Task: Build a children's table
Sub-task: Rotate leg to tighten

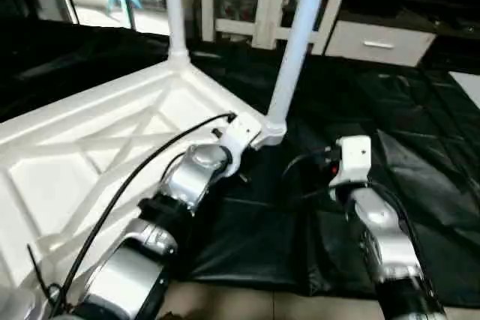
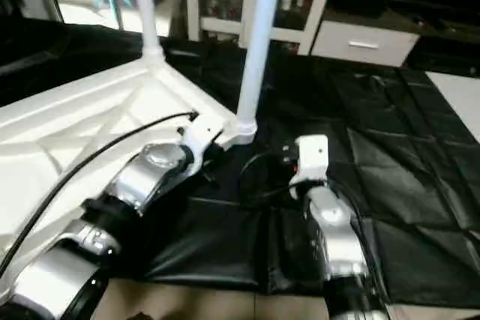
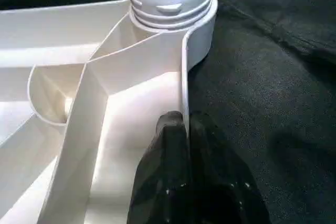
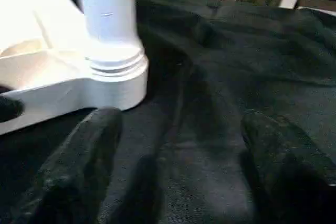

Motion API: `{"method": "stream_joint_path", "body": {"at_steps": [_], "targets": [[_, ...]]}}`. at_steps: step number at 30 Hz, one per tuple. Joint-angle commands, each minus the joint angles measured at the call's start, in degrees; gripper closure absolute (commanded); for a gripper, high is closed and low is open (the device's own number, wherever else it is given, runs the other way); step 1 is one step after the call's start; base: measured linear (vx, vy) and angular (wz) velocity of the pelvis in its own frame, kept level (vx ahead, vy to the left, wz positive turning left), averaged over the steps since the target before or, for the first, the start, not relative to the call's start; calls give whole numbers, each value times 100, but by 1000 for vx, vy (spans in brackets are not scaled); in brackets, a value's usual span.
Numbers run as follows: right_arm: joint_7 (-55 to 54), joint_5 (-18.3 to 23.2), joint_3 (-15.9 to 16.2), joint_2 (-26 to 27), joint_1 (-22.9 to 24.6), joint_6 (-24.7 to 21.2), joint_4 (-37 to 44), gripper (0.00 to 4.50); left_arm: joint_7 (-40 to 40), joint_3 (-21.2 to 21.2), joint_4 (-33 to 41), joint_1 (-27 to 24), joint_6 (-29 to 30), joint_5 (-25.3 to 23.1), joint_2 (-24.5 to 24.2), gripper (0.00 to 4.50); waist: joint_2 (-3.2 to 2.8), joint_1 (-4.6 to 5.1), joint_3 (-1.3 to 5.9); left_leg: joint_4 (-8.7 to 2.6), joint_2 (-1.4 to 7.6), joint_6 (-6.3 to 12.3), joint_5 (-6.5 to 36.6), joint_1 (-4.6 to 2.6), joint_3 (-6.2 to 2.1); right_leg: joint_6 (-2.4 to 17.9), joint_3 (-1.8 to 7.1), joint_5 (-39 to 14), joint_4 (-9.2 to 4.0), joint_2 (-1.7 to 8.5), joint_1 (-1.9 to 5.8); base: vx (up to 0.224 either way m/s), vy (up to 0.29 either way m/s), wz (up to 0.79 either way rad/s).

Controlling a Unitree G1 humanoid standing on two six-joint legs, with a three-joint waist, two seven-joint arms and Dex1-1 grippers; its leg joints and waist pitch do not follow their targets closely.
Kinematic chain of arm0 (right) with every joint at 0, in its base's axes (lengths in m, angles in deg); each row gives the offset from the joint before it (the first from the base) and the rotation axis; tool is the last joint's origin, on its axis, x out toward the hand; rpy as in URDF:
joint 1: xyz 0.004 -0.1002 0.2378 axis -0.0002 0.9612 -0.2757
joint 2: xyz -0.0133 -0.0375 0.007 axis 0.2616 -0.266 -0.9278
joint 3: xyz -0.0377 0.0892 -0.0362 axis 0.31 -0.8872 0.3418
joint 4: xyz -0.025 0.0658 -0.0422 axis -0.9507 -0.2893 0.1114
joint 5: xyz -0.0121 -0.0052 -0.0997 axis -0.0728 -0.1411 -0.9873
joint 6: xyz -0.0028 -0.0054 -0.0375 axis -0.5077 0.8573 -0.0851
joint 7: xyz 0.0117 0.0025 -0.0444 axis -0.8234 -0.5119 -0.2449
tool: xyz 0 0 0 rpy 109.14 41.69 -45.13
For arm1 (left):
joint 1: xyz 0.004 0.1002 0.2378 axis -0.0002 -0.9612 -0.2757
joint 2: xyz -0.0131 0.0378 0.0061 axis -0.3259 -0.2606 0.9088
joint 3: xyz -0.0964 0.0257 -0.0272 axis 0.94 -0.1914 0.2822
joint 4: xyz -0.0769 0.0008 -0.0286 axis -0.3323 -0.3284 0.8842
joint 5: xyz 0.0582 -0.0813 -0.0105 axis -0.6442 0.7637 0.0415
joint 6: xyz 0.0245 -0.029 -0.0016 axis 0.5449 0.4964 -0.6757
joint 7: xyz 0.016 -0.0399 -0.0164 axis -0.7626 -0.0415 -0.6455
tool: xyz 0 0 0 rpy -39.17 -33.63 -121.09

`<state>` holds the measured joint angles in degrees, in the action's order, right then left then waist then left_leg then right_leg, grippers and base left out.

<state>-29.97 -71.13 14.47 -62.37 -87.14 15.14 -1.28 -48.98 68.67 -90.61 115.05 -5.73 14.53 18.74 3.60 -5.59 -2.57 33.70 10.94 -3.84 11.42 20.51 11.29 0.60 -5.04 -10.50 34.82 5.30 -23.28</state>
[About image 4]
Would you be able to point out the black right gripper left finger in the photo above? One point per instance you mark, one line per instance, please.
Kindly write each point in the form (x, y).
(63, 177)

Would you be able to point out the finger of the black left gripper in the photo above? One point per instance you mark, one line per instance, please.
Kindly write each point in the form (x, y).
(9, 108)

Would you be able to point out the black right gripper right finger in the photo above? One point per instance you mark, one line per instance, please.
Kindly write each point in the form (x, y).
(294, 177)

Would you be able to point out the white plastic table top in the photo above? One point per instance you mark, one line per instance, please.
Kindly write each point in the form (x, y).
(42, 61)

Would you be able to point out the white plastic table leg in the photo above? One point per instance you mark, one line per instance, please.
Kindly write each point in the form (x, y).
(107, 24)

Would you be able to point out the black work mat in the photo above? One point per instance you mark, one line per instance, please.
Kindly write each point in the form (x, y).
(236, 66)

